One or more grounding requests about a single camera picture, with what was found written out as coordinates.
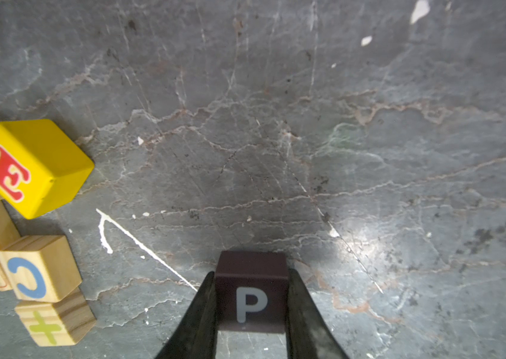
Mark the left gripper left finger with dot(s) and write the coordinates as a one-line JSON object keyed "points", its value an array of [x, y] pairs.
{"points": [[196, 335]]}

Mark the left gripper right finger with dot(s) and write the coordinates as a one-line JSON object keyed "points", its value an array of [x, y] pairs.
{"points": [[307, 334]]}

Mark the dark purple P block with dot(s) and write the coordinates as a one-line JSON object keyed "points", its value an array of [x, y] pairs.
{"points": [[251, 289]]}

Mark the yellow E letter block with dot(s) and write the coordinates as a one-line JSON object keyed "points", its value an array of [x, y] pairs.
{"points": [[41, 168]]}

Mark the wooden C letter block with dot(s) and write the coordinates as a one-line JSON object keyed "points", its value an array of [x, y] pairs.
{"points": [[41, 268]]}

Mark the wooden plus sign block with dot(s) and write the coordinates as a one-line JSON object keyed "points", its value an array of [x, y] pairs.
{"points": [[64, 323]]}

